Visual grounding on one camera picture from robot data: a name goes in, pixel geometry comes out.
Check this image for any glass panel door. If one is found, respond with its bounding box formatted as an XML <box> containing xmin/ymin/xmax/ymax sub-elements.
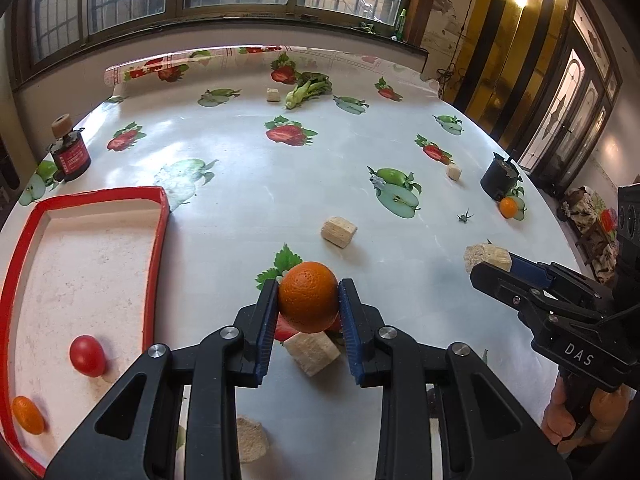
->
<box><xmin>515</xmin><ymin>0</ymin><xmax>626</xmax><ymax>196</ymax></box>

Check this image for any small orange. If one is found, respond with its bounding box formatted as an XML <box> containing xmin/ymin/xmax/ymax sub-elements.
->
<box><xmin>11</xmin><ymin>396</ymin><xmax>46</xmax><ymax>435</ymax></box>

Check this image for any black cup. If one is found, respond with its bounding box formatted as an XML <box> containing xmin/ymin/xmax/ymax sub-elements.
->
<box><xmin>480</xmin><ymin>152</ymin><xmax>522</xmax><ymax>201</ymax></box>

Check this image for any green leafy vegetable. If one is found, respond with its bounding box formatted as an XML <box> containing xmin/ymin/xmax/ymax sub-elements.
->
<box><xmin>285</xmin><ymin>72</ymin><xmax>333</xmax><ymax>110</ymax></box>

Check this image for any red tomato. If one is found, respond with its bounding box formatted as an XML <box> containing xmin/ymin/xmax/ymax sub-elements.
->
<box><xmin>69</xmin><ymin>335</ymin><xmax>107</xmax><ymax>378</ymax></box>

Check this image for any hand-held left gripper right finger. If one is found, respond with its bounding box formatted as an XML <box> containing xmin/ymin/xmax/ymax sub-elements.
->
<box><xmin>337</xmin><ymin>278</ymin><xmax>573</xmax><ymax>480</ymax></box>

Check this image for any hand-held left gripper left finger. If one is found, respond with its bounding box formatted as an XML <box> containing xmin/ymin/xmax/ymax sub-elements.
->
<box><xmin>44</xmin><ymin>279</ymin><xmax>279</xmax><ymax>480</ymax></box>

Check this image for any black jar with red label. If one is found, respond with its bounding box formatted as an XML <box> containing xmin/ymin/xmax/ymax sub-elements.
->
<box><xmin>46</xmin><ymin>127</ymin><xmax>93</xmax><ymax>182</ymax></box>

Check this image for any colourful patterned cloth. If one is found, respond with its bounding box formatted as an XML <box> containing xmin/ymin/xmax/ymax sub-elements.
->
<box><xmin>562</xmin><ymin>185</ymin><xmax>621</xmax><ymax>286</ymax></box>

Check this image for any person's right hand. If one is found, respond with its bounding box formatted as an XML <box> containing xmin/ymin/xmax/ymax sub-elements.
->
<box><xmin>542</xmin><ymin>375</ymin><xmax>632</xmax><ymax>446</ymax></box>

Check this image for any golden striped panel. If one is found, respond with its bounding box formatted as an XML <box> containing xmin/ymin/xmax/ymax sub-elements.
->
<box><xmin>452</xmin><ymin>0</ymin><xmax>571</xmax><ymax>141</ymax></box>

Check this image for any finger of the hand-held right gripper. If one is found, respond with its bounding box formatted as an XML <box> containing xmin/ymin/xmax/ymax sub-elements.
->
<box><xmin>469</xmin><ymin>261</ymin><xmax>601</xmax><ymax>333</ymax></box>
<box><xmin>509</xmin><ymin>254</ymin><xmax>615</xmax><ymax>311</ymax></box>

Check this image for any fruit printed tablecloth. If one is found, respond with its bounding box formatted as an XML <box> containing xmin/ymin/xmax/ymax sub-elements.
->
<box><xmin>0</xmin><ymin>45</ymin><xmax>596</xmax><ymax>480</ymax></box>

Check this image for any red rimmed white tray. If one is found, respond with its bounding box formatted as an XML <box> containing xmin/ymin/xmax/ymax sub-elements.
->
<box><xmin>0</xmin><ymin>186</ymin><xmax>171</xmax><ymax>478</ymax></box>

